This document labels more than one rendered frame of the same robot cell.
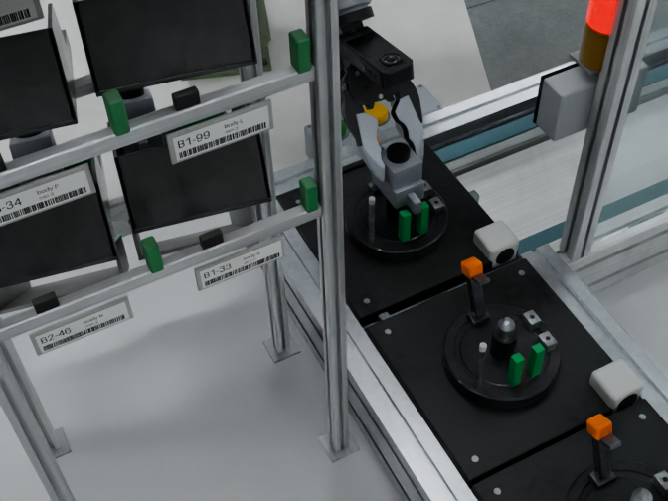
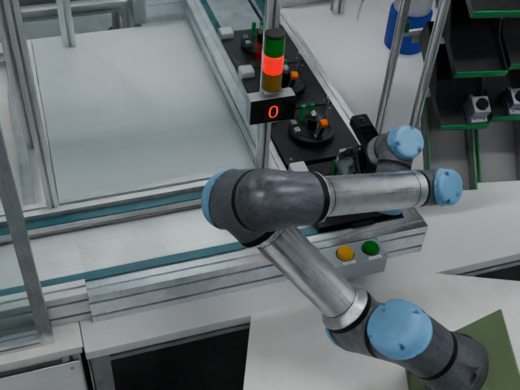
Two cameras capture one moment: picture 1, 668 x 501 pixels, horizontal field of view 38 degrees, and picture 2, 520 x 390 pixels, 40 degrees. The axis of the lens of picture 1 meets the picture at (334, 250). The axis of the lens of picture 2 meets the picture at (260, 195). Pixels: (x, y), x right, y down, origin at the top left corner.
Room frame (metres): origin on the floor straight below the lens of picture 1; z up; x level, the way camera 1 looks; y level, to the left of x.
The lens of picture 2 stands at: (2.36, -0.19, 2.30)
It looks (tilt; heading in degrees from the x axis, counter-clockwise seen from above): 44 degrees down; 185
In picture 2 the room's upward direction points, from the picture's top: 4 degrees clockwise
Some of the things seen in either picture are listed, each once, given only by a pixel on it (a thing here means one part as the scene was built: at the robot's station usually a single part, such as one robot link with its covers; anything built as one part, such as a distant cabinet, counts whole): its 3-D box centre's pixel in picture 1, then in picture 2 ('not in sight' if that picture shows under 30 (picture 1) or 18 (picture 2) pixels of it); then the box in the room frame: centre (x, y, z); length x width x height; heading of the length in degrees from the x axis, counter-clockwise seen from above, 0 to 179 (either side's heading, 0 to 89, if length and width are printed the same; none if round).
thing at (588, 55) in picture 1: (604, 40); (271, 78); (0.87, -0.31, 1.28); 0.05 x 0.05 x 0.05
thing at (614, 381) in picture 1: (504, 339); (312, 121); (0.67, -0.20, 1.01); 0.24 x 0.24 x 0.13; 26
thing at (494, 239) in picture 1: (495, 245); (298, 172); (0.85, -0.22, 0.97); 0.05 x 0.05 x 0.04; 26
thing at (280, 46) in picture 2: not in sight; (274, 43); (0.87, -0.31, 1.38); 0.05 x 0.05 x 0.05
